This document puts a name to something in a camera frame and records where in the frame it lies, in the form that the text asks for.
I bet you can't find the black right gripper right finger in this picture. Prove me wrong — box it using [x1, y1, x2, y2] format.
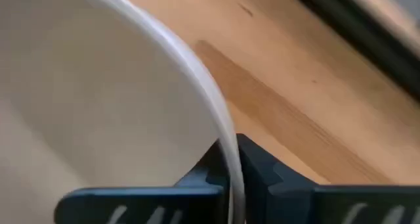
[236, 133, 420, 224]

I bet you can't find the black aluminium table frame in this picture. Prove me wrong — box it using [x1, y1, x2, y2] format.
[285, 0, 420, 102]

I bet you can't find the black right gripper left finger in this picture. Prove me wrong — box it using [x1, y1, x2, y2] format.
[54, 140, 232, 224]

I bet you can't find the white ceramic bowl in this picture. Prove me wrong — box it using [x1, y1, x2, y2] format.
[0, 0, 247, 224]

